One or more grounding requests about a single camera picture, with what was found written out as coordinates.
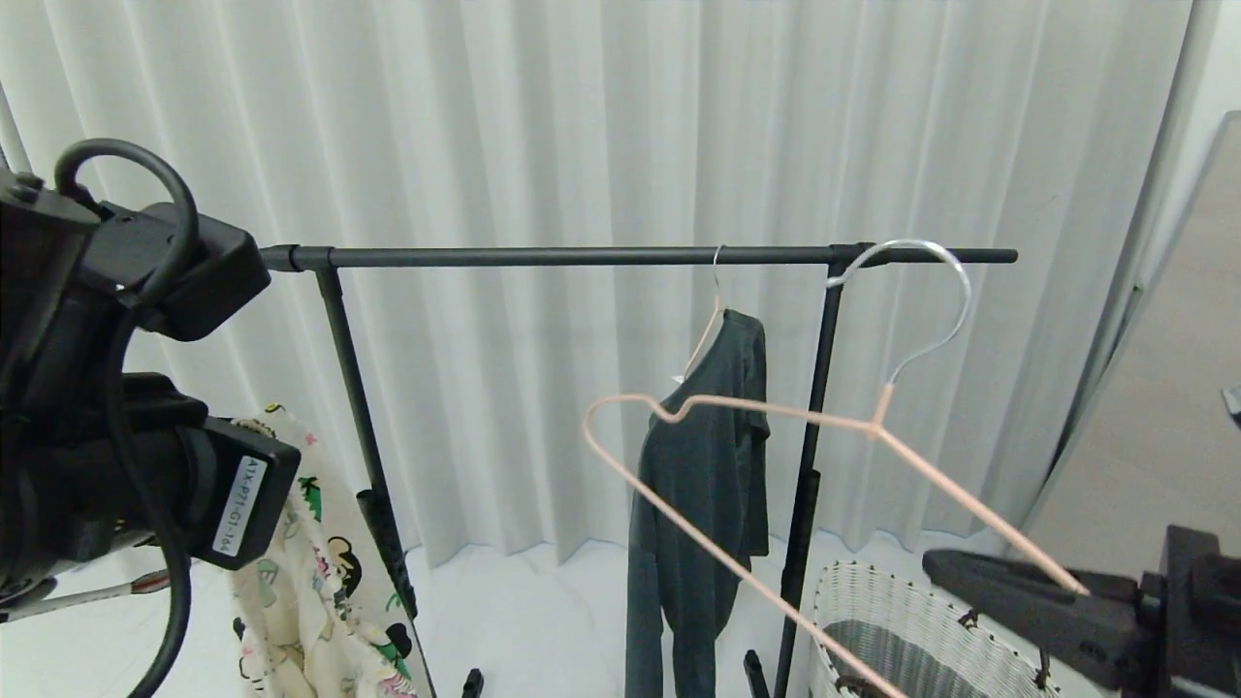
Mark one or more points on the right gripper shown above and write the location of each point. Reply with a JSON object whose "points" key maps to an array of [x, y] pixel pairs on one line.
{"points": [[1197, 620]]}

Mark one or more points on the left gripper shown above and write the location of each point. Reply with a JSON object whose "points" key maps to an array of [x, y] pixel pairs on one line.
{"points": [[242, 494]]}

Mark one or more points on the cream printed garment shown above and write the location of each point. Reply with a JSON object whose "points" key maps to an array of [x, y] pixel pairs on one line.
{"points": [[291, 620]]}

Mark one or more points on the pink clothes hanger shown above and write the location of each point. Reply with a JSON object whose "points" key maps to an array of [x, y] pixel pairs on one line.
{"points": [[960, 494], [715, 315]]}

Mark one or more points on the dark grey garment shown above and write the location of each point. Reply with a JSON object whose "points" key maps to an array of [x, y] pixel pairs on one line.
{"points": [[698, 465]]}

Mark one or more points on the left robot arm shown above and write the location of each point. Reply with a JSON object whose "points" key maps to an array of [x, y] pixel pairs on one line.
{"points": [[39, 291]]}

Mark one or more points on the white laundry basket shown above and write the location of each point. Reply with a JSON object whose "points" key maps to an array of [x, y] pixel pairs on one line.
{"points": [[873, 601]]}

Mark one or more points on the black clothes rack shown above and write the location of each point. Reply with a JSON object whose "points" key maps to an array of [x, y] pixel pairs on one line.
{"points": [[582, 256]]}

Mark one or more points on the beige partition panel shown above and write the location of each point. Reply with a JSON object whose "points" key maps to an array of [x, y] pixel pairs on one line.
{"points": [[1173, 436]]}

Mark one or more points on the white curtain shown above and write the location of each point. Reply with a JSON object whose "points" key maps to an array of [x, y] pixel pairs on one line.
{"points": [[582, 126]]}

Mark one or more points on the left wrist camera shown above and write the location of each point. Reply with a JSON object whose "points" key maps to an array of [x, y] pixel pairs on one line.
{"points": [[204, 271]]}

